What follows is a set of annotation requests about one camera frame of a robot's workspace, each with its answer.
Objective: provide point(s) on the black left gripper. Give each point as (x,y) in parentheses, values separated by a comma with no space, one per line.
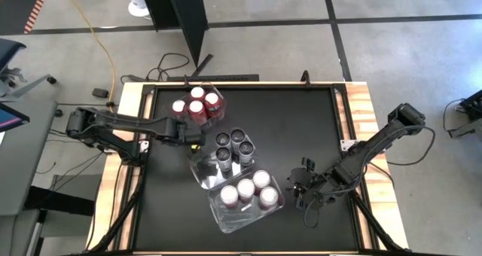
(184,133)

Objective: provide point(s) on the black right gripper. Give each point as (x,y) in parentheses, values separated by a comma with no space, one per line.
(316,184)

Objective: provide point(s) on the red Fanta can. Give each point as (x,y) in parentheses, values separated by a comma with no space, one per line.
(197,93)
(212,99)
(196,108)
(179,106)

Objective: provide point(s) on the white red Spindrift can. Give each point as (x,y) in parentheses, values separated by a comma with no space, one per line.
(261,179)
(245,189)
(229,195)
(268,196)

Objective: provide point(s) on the clear plastic bin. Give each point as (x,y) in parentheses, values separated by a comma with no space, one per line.
(218,120)
(207,173)
(233,220)

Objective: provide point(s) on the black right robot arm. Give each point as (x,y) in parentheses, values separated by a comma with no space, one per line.
(369,150)

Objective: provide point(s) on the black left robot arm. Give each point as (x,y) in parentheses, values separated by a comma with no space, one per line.
(124,122)

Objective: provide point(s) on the long black power strip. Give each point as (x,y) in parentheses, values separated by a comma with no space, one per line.
(226,77)

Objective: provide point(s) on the small black power adapter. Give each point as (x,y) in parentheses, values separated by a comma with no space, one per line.
(100,93)

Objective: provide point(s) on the black partition panel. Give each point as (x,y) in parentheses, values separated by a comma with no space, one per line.
(184,19)

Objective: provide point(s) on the white cylindrical stand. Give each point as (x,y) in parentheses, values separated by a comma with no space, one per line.
(136,2)

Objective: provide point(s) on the black desk base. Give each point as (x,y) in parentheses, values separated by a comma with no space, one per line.
(60,201)

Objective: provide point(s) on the grey desk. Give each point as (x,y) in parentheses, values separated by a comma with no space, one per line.
(26,162)

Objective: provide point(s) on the monitor with blue screen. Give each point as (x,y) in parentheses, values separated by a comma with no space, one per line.
(9,118)

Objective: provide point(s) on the grey stand leg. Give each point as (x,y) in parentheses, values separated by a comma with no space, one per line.
(468,128)

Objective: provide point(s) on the black equipment box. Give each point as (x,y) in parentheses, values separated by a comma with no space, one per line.
(472,107)

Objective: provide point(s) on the dark blue office chair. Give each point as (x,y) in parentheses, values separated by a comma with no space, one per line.
(9,50)

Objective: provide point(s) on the black mat with orange edge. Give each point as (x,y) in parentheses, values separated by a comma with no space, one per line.
(17,7)

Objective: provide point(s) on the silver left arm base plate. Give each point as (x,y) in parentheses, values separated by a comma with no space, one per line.
(145,147)

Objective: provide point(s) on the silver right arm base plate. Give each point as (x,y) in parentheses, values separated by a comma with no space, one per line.
(347,145)

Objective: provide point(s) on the black diagonal frame strut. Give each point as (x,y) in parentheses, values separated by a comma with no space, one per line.
(371,214)
(120,214)

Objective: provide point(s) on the black aluminium table frame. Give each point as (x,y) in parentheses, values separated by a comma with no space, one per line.
(343,113)

